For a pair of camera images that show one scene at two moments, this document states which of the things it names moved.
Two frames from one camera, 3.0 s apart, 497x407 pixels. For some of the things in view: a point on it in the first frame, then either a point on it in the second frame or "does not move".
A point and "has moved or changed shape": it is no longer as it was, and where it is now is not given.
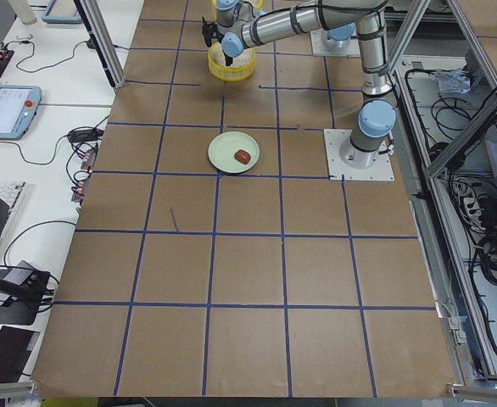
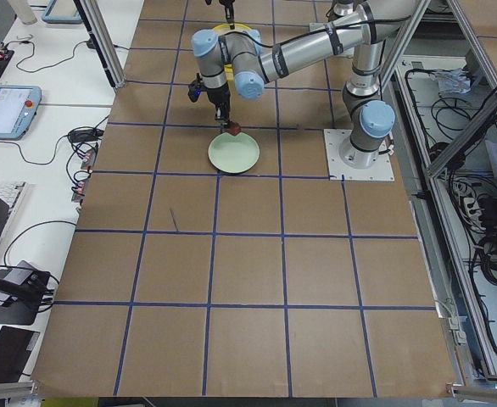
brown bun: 242,156 to 235,129
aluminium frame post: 97,27 does not move
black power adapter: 83,135 does not move
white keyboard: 10,192 does not move
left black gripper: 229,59 to 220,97
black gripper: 210,30 to 195,87
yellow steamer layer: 257,4 has moved or changed shape
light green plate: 222,149 does not move
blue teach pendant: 9,112 does not move
